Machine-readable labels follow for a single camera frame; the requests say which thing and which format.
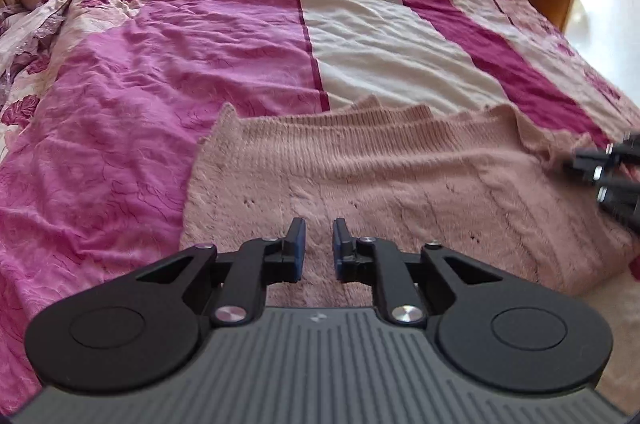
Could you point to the floral quilt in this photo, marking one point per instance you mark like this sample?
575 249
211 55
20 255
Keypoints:
65 19

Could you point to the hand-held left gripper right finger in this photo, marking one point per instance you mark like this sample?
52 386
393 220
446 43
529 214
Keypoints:
340 249

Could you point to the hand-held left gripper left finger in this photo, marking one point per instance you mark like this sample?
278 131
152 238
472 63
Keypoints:
299 249

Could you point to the pink striped bedspread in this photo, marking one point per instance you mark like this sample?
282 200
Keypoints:
175 54

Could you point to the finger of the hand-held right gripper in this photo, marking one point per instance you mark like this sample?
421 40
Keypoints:
592 164
620 204

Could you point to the pink knit sweater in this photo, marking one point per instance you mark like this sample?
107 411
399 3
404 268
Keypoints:
375 164

